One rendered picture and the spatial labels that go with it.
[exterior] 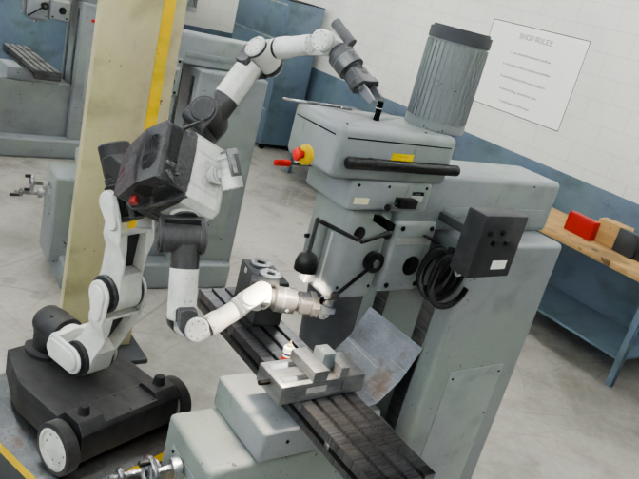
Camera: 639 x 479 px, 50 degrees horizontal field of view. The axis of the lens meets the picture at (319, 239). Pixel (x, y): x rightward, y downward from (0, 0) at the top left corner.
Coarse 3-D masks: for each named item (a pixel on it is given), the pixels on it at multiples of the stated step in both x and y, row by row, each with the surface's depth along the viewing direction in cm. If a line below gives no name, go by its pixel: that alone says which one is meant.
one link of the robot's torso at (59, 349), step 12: (72, 324) 278; (84, 324) 281; (60, 336) 268; (72, 336) 275; (48, 348) 271; (60, 348) 266; (72, 348) 263; (60, 360) 267; (72, 360) 262; (72, 372) 265
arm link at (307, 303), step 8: (288, 288) 230; (288, 296) 227; (296, 296) 228; (304, 296) 232; (312, 296) 233; (288, 304) 227; (296, 304) 229; (304, 304) 228; (312, 304) 229; (288, 312) 229; (304, 312) 229; (312, 312) 228
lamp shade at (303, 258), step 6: (300, 252) 211; (306, 252) 210; (312, 252) 211; (300, 258) 209; (306, 258) 208; (312, 258) 209; (294, 264) 212; (300, 264) 209; (306, 264) 208; (312, 264) 209; (300, 270) 209; (306, 270) 209; (312, 270) 210
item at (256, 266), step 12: (252, 264) 273; (264, 264) 274; (240, 276) 279; (264, 276) 264; (276, 276) 267; (240, 288) 278; (252, 312) 267; (264, 312) 267; (276, 312) 269; (252, 324) 267; (264, 324) 269; (276, 324) 272
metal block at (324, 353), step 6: (318, 348) 233; (324, 348) 234; (330, 348) 235; (318, 354) 233; (324, 354) 230; (330, 354) 232; (336, 354) 234; (324, 360) 231; (330, 360) 233; (330, 366) 234
